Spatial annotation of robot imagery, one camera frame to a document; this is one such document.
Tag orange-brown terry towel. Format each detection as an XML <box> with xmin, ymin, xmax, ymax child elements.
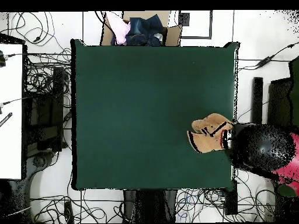
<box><xmin>186</xmin><ymin>113</ymin><xmax>235</xmax><ymax>154</ymax></box>

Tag black power box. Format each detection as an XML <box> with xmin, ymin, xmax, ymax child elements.
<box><xmin>224</xmin><ymin>179</ymin><xmax>238</xmax><ymax>215</ymax></box>

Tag black equipment stand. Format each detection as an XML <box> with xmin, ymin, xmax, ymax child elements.
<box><xmin>27</xmin><ymin>66</ymin><xmax>65</xmax><ymax>152</ymax></box>
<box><xmin>251</xmin><ymin>76</ymin><xmax>293</xmax><ymax>128</ymax></box>

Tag dark green fabric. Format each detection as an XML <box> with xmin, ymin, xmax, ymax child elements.
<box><xmin>277</xmin><ymin>57</ymin><xmax>299</xmax><ymax>197</ymax></box>

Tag dark green table cloth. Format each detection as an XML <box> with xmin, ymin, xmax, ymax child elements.
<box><xmin>71</xmin><ymin>38</ymin><xmax>239</xmax><ymax>191</ymax></box>

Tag brown cardboard box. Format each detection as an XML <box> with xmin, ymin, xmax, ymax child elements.
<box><xmin>100</xmin><ymin>10</ymin><xmax>183</xmax><ymax>47</ymax></box>

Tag dark blue jeans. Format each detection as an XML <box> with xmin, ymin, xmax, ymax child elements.
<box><xmin>126</xmin><ymin>14</ymin><xmax>165</xmax><ymax>47</ymax></box>

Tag pink garment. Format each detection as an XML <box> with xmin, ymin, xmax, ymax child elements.
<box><xmin>106</xmin><ymin>12</ymin><xmax>131</xmax><ymax>46</ymax></box>

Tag black power strip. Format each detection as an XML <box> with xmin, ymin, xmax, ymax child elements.
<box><xmin>64</xmin><ymin>200</ymin><xmax>75</xmax><ymax>223</ymax></box>

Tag white desk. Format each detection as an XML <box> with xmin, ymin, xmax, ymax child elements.
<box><xmin>0</xmin><ymin>43</ymin><xmax>24</xmax><ymax>180</ymax></box>

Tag tangled floor cables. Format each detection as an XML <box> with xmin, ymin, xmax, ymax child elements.
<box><xmin>175</xmin><ymin>169</ymin><xmax>277</xmax><ymax>223</ymax></box>

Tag black power adapter with cable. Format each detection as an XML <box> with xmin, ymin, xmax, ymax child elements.
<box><xmin>238</xmin><ymin>41</ymin><xmax>299</xmax><ymax>72</ymax></box>

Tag loose black floor cables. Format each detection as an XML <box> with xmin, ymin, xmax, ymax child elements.
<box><xmin>30</xmin><ymin>190</ymin><xmax>124</xmax><ymax>223</ymax></box>

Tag tangled black cables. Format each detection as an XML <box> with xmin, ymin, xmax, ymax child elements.
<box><xmin>0</xmin><ymin>11</ymin><xmax>72</xmax><ymax>106</ymax></box>

